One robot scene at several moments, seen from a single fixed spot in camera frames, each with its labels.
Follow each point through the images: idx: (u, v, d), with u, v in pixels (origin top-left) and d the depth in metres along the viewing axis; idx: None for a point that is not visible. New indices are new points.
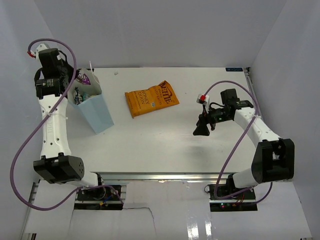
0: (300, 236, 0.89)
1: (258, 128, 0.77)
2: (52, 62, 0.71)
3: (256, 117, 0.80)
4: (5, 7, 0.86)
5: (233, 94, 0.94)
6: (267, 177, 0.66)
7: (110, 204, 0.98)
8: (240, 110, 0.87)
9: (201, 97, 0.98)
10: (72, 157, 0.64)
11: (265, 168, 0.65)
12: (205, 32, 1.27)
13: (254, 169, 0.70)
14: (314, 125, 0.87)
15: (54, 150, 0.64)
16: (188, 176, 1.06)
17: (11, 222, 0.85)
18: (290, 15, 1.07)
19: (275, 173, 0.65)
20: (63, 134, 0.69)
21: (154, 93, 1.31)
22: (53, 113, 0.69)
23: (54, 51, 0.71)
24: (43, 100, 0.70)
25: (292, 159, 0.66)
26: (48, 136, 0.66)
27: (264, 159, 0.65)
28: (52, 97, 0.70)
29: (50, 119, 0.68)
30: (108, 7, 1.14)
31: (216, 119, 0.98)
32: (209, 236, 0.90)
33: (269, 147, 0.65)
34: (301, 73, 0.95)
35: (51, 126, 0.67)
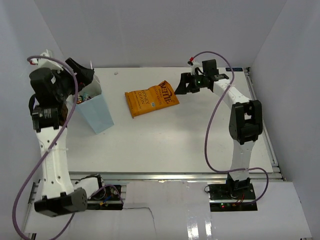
0: (300, 236, 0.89)
1: (231, 94, 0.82)
2: (46, 89, 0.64)
3: (230, 86, 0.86)
4: (5, 7, 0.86)
5: (213, 65, 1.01)
6: (241, 135, 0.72)
7: (110, 204, 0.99)
8: (218, 81, 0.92)
9: (190, 58, 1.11)
10: (75, 194, 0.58)
11: (239, 126, 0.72)
12: (205, 32, 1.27)
13: (230, 130, 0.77)
14: (314, 124, 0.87)
15: (56, 191, 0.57)
16: (188, 176, 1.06)
17: (12, 222, 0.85)
18: (290, 14, 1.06)
19: (248, 131, 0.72)
20: (65, 170, 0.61)
21: (154, 93, 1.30)
22: (52, 149, 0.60)
23: (48, 76, 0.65)
24: (41, 134, 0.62)
25: (261, 115, 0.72)
26: (48, 175, 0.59)
27: (238, 119, 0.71)
28: (51, 130, 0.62)
29: (49, 155, 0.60)
30: (108, 6, 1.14)
31: (196, 82, 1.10)
32: (209, 236, 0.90)
33: (240, 107, 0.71)
34: (302, 72, 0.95)
35: (50, 164, 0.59)
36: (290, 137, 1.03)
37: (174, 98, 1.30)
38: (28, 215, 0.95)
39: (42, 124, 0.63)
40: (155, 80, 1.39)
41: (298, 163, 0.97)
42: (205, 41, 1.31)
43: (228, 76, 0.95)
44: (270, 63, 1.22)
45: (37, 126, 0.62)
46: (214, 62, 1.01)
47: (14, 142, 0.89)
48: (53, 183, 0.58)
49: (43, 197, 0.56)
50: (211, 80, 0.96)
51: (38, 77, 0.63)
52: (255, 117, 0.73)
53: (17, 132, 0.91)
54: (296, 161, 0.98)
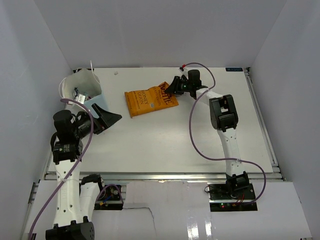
0: (300, 236, 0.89)
1: (210, 94, 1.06)
2: (65, 129, 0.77)
3: (208, 91, 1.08)
4: (5, 7, 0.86)
5: (196, 78, 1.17)
6: (220, 123, 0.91)
7: (110, 204, 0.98)
8: (198, 90, 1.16)
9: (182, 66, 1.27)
10: (84, 224, 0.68)
11: (218, 116, 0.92)
12: (205, 32, 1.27)
13: (212, 121, 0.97)
14: (314, 124, 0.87)
15: (68, 219, 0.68)
16: (188, 176, 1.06)
17: (12, 222, 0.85)
18: (290, 14, 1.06)
19: (225, 119, 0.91)
20: (77, 200, 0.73)
21: (154, 94, 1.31)
22: (67, 179, 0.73)
23: (68, 117, 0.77)
24: (58, 166, 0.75)
25: (234, 106, 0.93)
26: (62, 205, 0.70)
27: (215, 110, 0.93)
28: (66, 163, 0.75)
29: (64, 185, 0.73)
30: (108, 6, 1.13)
31: (182, 87, 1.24)
32: (209, 236, 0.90)
33: (215, 101, 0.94)
34: (302, 73, 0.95)
35: (66, 194, 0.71)
36: (290, 137, 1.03)
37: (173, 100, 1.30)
38: (28, 215, 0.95)
39: (61, 158, 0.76)
40: (155, 80, 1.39)
41: (298, 163, 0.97)
42: (205, 40, 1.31)
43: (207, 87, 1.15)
44: (270, 63, 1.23)
45: (56, 159, 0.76)
46: (197, 75, 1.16)
47: (14, 142, 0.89)
48: (65, 211, 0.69)
49: (54, 224, 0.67)
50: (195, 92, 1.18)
51: (60, 118, 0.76)
52: (229, 108, 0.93)
53: (17, 133, 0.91)
54: (296, 161, 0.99)
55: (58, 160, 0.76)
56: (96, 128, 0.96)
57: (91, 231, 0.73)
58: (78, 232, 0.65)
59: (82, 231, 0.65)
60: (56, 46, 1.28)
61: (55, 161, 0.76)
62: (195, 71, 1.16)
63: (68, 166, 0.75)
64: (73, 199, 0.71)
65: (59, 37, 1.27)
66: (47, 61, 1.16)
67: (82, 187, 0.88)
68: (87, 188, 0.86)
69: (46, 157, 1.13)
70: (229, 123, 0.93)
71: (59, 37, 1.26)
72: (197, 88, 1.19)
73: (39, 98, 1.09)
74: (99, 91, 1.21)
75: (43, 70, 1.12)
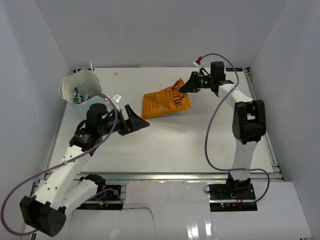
0: (300, 236, 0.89)
1: (235, 94, 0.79)
2: (93, 121, 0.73)
3: (234, 89, 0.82)
4: (5, 7, 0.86)
5: (220, 70, 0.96)
6: (243, 134, 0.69)
7: (110, 204, 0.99)
8: (222, 86, 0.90)
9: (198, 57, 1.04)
10: (57, 214, 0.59)
11: (241, 125, 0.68)
12: (205, 32, 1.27)
13: (234, 128, 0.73)
14: (314, 124, 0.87)
15: (45, 198, 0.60)
16: (188, 176, 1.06)
17: (12, 222, 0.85)
18: (290, 14, 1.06)
19: (250, 131, 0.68)
20: (64, 186, 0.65)
21: (164, 95, 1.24)
22: (68, 163, 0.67)
23: (101, 113, 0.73)
24: (70, 148, 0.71)
25: (264, 115, 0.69)
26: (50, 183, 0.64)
27: (240, 117, 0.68)
28: (78, 150, 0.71)
29: (63, 167, 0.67)
30: (108, 6, 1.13)
31: (202, 82, 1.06)
32: (209, 236, 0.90)
33: (243, 105, 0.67)
34: (302, 73, 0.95)
35: (59, 174, 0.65)
36: (290, 137, 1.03)
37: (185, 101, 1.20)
38: None
39: (76, 143, 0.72)
40: (155, 80, 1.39)
41: (298, 163, 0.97)
42: (205, 40, 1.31)
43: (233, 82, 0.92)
44: (270, 63, 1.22)
45: (72, 141, 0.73)
46: (222, 67, 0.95)
47: (14, 142, 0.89)
48: (49, 190, 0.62)
49: (32, 196, 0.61)
50: (216, 86, 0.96)
51: (94, 109, 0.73)
52: (257, 116, 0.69)
53: (17, 133, 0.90)
54: (296, 161, 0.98)
55: (74, 142, 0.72)
56: (123, 128, 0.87)
57: (58, 226, 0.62)
58: (46, 216, 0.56)
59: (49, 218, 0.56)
60: (56, 46, 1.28)
61: (71, 141, 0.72)
62: (220, 62, 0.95)
63: (77, 153, 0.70)
64: (61, 183, 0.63)
65: (59, 37, 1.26)
66: (47, 61, 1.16)
67: (83, 181, 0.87)
68: (87, 184, 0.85)
69: (46, 157, 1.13)
70: (255, 135, 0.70)
71: (59, 37, 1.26)
72: (220, 81, 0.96)
73: (39, 98, 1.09)
74: (99, 91, 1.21)
75: (43, 70, 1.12)
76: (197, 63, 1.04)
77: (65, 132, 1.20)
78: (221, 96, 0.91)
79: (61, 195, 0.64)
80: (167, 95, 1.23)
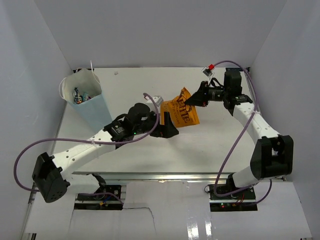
0: (300, 236, 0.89)
1: (257, 124, 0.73)
2: (130, 119, 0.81)
3: (255, 113, 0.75)
4: (6, 8, 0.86)
5: (237, 84, 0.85)
6: (265, 173, 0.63)
7: (110, 204, 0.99)
8: (239, 105, 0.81)
9: (210, 66, 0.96)
10: (61, 182, 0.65)
11: (264, 164, 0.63)
12: (205, 32, 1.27)
13: (253, 165, 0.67)
14: (314, 125, 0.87)
15: (61, 162, 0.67)
16: (188, 175, 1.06)
17: (12, 222, 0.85)
18: (290, 14, 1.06)
19: (275, 170, 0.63)
20: (79, 162, 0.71)
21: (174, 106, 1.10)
22: (94, 144, 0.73)
23: (141, 114, 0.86)
24: (101, 132, 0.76)
25: (292, 154, 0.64)
26: (70, 152, 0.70)
27: (264, 156, 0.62)
28: (108, 136, 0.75)
29: (89, 144, 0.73)
30: (108, 6, 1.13)
31: (214, 95, 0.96)
32: (209, 236, 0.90)
33: (269, 144, 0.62)
34: (302, 73, 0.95)
35: (81, 149, 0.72)
36: (290, 137, 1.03)
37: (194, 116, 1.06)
38: (28, 215, 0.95)
39: (110, 130, 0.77)
40: (155, 80, 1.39)
41: (298, 163, 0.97)
42: (205, 41, 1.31)
43: (252, 100, 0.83)
44: (270, 63, 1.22)
45: (107, 127, 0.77)
46: (239, 81, 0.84)
47: (15, 142, 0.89)
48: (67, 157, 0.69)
49: (52, 155, 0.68)
50: (231, 103, 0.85)
51: (139, 109, 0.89)
52: (283, 154, 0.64)
53: (17, 133, 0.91)
54: (296, 161, 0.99)
55: (107, 130, 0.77)
56: (155, 132, 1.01)
57: (55, 195, 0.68)
58: (53, 180, 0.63)
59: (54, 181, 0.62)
60: (56, 46, 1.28)
61: (105, 128, 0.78)
62: (237, 75, 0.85)
63: (107, 139, 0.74)
64: (79, 157, 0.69)
65: (59, 37, 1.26)
66: (47, 61, 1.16)
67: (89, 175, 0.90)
68: (93, 179, 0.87)
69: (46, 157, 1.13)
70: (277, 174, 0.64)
71: (59, 37, 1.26)
72: (235, 97, 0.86)
73: (40, 98, 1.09)
74: (99, 91, 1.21)
75: (44, 70, 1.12)
76: (207, 72, 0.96)
77: (65, 132, 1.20)
78: (238, 118, 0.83)
79: (73, 168, 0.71)
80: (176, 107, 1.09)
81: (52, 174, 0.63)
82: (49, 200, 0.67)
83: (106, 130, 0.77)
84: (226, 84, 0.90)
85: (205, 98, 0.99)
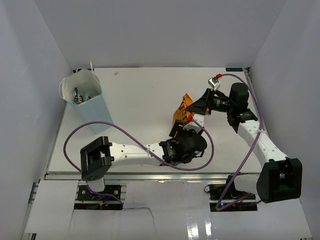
0: (300, 236, 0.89)
1: (263, 144, 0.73)
2: (186, 147, 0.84)
3: (261, 132, 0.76)
4: (6, 8, 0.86)
5: (243, 100, 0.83)
6: (273, 197, 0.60)
7: (110, 204, 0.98)
8: (244, 123, 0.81)
9: (218, 74, 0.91)
10: (105, 169, 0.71)
11: (272, 188, 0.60)
12: (205, 32, 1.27)
13: (260, 188, 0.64)
14: (313, 125, 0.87)
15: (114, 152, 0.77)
16: (189, 176, 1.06)
17: (12, 222, 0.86)
18: (290, 15, 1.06)
19: (281, 193, 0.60)
20: (126, 160, 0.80)
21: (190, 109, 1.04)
22: (147, 152, 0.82)
23: (195, 148, 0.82)
24: (157, 145, 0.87)
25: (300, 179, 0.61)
26: (125, 148, 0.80)
27: (271, 181, 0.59)
28: (159, 152, 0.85)
29: (143, 150, 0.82)
30: (108, 6, 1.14)
31: (218, 104, 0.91)
32: (209, 236, 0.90)
33: (276, 167, 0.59)
34: (302, 74, 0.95)
35: (135, 151, 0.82)
36: (290, 137, 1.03)
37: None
38: (28, 215, 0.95)
39: (164, 148, 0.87)
40: (155, 80, 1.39)
41: None
42: (205, 41, 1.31)
43: (256, 117, 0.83)
44: (270, 63, 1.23)
45: (162, 143, 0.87)
46: (246, 98, 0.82)
47: (15, 142, 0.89)
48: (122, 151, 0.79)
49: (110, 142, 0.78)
50: (236, 119, 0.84)
51: (194, 141, 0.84)
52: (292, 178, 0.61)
53: (17, 133, 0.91)
54: None
55: (163, 146, 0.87)
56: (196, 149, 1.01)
57: (91, 177, 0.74)
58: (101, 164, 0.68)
59: (102, 166, 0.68)
60: (56, 46, 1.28)
61: (162, 143, 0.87)
62: (245, 92, 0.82)
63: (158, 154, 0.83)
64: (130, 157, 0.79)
65: (59, 37, 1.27)
66: (47, 61, 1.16)
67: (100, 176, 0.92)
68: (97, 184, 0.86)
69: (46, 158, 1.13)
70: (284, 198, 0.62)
71: (59, 37, 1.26)
72: (240, 113, 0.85)
73: (39, 98, 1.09)
74: (99, 91, 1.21)
75: (44, 70, 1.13)
76: (214, 80, 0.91)
77: (65, 131, 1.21)
78: (242, 135, 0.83)
79: (117, 162, 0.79)
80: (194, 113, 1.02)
81: (105, 158, 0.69)
82: (86, 178, 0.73)
83: (161, 145, 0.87)
84: (231, 99, 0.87)
85: (208, 105, 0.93)
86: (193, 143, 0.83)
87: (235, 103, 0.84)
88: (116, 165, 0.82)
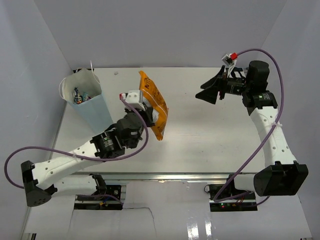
0: (300, 236, 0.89)
1: (274, 142, 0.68)
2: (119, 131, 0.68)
3: (276, 126, 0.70)
4: (6, 8, 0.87)
5: (262, 78, 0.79)
6: (269, 194, 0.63)
7: (110, 204, 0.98)
8: (260, 110, 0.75)
9: (232, 55, 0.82)
10: (39, 192, 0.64)
11: (269, 186, 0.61)
12: (205, 32, 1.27)
13: (257, 182, 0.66)
14: (314, 124, 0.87)
15: (39, 174, 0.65)
16: (188, 176, 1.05)
17: (12, 222, 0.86)
18: (290, 15, 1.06)
19: (278, 191, 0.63)
20: (60, 174, 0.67)
21: (151, 88, 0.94)
22: (75, 156, 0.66)
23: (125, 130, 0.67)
24: (87, 144, 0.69)
25: (300, 182, 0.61)
26: (50, 164, 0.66)
27: (272, 182, 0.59)
28: (91, 150, 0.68)
29: (70, 157, 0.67)
30: (108, 6, 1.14)
31: (233, 89, 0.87)
32: (209, 236, 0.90)
33: (279, 172, 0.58)
34: (302, 73, 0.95)
35: (61, 163, 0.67)
36: (290, 137, 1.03)
37: (162, 124, 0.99)
38: (28, 215, 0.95)
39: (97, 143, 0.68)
40: (155, 80, 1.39)
41: None
42: (205, 41, 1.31)
43: (276, 103, 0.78)
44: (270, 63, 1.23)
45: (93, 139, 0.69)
46: (264, 76, 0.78)
47: (15, 142, 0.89)
48: (45, 170, 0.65)
49: (33, 165, 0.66)
50: (253, 100, 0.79)
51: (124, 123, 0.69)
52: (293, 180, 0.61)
53: (17, 133, 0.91)
54: None
55: (95, 141, 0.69)
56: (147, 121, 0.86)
57: (39, 201, 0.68)
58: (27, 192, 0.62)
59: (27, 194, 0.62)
60: (55, 46, 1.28)
61: (93, 139, 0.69)
62: (264, 69, 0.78)
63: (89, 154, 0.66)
64: (57, 171, 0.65)
65: (59, 37, 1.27)
66: (47, 61, 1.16)
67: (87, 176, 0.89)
68: (88, 183, 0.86)
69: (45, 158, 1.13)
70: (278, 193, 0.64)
71: (59, 37, 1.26)
72: (258, 95, 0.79)
73: (39, 98, 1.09)
74: (99, 91, 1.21)
75: (43, 70, 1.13)
76: (228, 62, 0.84)
77: (65, 131, 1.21)
78: (255, 122, 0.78)
79: (50, 182, 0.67)
80: (151, 96, 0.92)
81: (29, 184, 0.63)
82: (36, 204, 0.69)
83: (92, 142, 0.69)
84: (248, 77, 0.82)
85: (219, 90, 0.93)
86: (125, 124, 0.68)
87: (253, 81, 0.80)
88: (59, 179, 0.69)
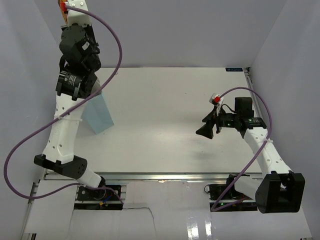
0: (299, 236, 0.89)
1: (267, 155, 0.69)
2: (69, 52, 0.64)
3: (267, 141, 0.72)
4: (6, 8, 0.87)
5: (248, 106, 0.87)
6: (271, 209, 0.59)
7: (110, 204, 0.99)
8: (251, 130, 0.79)
9: (215, 98, 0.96)
10: (69, 164, 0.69)
11: (271, 200, 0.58)
12: (205, 31, 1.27)
13: (258, 197, 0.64)
14: (313, 123, 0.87)
15: (54, 155, 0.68)
16: (189, 176, 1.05)
17: (12, 223, 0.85)
18: (289, 14, 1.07)
19: (280, 206, 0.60)
20: (69, 139, 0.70)
21: None
22: (63, 117, 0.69)
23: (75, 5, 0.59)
24: (59, 99, 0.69)
25: (300, 194, 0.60)
26: (52, 141, 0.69)
27: (270, 193, 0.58)
28: (68, 99, 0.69)
29: (59, 122, 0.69)
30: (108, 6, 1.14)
31: (224, 123, 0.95)
32: (209, 236, 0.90)
33: (278, 181, 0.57)
34: (302, 73, 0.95)
35: (59, 130, 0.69)
36: (289, 137, 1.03)
37: None
38: (27, 215, 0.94)
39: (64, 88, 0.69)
40: (155, 80, 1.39)
41: (296, 163, 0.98)
42: (205, 41, 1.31)
43: (265, 124, 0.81)
44: (269, 63, 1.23)
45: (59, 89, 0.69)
46: (249, 102, 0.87)
47: (15, 141, 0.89)
48: (55, 147, 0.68)
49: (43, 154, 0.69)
50: (243, 124, 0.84)
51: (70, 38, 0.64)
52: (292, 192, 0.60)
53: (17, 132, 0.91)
54: (294, 161, 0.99)
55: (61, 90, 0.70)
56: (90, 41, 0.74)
57: (80, 170, 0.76)
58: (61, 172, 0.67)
59: (63, 172, 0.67)
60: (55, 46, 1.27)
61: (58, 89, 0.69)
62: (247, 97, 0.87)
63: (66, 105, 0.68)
64: (62, 140, 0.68)
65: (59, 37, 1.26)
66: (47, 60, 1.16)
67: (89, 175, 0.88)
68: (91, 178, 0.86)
69: None
70: (281, 211, 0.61)
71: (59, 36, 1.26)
72: (248, 119, 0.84)
73: (39, 98, 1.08)
74: None
75: (43, 70, 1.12)
76: (214, 103, 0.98)
77: None
78: (248, 142, 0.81)
79: (69, 150, 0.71)
80: None
81: (56, 167, 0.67)
82: (77, 175, 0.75)
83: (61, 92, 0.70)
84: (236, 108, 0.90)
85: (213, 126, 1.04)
86: (69, 39, 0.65)
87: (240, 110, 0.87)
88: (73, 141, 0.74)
